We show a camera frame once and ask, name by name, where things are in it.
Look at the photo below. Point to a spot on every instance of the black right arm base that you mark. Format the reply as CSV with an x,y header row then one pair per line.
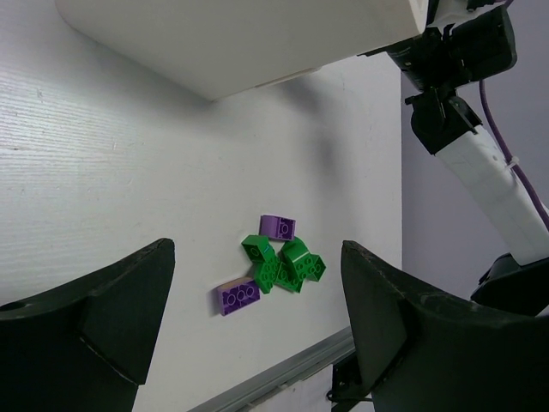
x,y
347,387

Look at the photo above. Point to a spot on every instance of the small green lego brick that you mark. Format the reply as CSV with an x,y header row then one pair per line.
x,y
258,248

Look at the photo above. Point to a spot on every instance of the purple 2x3 lego brick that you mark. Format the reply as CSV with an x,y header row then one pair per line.
x,y
235,295

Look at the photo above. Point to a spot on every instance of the green 2x3 lego plate brick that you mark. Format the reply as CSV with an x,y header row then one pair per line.
x,y
284,279

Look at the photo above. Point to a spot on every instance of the aluminium front rail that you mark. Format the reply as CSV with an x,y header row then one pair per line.
x,y
272,381

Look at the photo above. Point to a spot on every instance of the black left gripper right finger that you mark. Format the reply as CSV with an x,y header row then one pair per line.
x,y
420,348

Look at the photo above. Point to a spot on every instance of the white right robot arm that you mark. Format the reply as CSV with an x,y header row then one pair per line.
x,y
473,149

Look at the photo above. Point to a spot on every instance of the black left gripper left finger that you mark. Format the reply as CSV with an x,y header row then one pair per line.
x,y
87,345

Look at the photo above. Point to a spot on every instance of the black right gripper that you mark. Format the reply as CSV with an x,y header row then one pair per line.
x,y
453,54

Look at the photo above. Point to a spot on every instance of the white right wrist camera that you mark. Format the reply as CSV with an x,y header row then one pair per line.
x,y
442,13

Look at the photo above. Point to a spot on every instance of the purple 2x2 lego brick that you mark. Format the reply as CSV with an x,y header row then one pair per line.
x,y
277,227

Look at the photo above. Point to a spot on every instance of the green 2x2 lego rightmost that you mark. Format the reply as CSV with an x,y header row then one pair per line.
x,y
317,269

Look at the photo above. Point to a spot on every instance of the green 2x2 lego brick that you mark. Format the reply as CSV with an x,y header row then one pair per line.
x,y
265,274

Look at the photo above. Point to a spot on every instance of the green 2x2 lego stacked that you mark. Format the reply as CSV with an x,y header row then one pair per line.
x,y
298,258

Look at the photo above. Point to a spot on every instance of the white drawer cabinet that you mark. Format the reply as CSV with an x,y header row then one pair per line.
x,y
219,48

